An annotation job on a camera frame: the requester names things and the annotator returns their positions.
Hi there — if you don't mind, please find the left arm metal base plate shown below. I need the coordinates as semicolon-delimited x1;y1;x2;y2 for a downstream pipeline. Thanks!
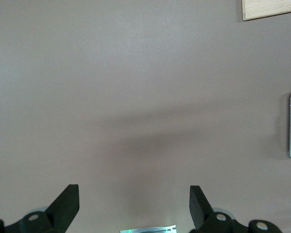
119;224;178;233

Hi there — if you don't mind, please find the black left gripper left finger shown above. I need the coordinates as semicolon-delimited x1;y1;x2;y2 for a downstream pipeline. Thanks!
0;184;80;233

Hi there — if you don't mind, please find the bamboo cutting board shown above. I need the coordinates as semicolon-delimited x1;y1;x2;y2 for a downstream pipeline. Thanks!
242;0;291;21

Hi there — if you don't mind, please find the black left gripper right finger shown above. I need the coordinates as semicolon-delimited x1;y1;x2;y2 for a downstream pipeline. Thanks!
189;186;281;233

